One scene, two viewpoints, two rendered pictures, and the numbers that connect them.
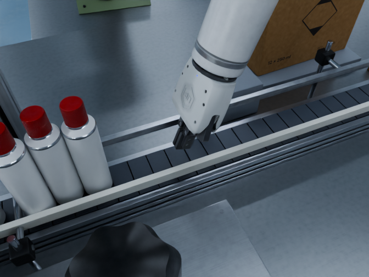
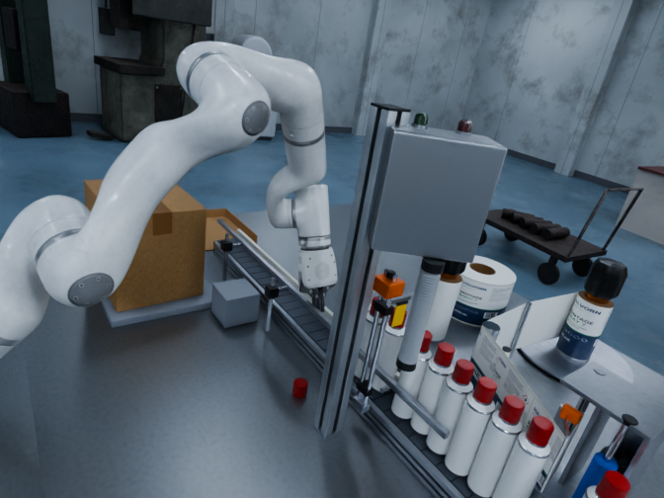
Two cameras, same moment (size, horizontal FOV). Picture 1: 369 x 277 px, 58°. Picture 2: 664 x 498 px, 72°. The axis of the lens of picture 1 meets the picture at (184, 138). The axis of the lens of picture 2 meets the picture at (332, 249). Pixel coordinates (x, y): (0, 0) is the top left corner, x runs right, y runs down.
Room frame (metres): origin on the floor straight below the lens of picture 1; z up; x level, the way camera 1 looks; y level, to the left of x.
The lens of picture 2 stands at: (0.68, 1.01, 1.57)
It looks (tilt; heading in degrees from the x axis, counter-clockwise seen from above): 24 degrees down; 254
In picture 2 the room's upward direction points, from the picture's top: 9 degrees clockwise
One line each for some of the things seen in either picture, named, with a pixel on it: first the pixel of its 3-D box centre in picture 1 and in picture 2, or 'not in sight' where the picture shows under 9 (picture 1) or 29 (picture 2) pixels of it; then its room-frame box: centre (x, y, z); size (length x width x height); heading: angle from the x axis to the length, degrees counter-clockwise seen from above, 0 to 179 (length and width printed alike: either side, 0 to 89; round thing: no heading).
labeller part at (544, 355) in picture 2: not in sight; (571, 354); (-0.31, 0.15, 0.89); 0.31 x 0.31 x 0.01
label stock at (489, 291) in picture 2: not in sight; (475, 289); (-0.11, -0.09, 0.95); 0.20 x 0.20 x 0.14
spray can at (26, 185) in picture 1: (21, 175); (389, 350); (0.30, 0.25, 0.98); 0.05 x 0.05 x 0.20
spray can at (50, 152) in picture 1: (54, 159); (371, 338); (0.33, 0.21, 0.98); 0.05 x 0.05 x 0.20
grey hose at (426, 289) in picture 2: not in sight; (419, 315); (0.34, 0.41, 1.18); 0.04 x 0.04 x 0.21
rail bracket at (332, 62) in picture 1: (325, 76); (231, 256); (0.62, -0.33, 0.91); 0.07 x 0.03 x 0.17; 23
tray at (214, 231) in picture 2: not in sight; (209, 228); (0.70, -0.70, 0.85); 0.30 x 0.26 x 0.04; 113
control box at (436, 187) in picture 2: not in sight; (429, 192); (0.35, 0.35, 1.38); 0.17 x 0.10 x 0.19; 168
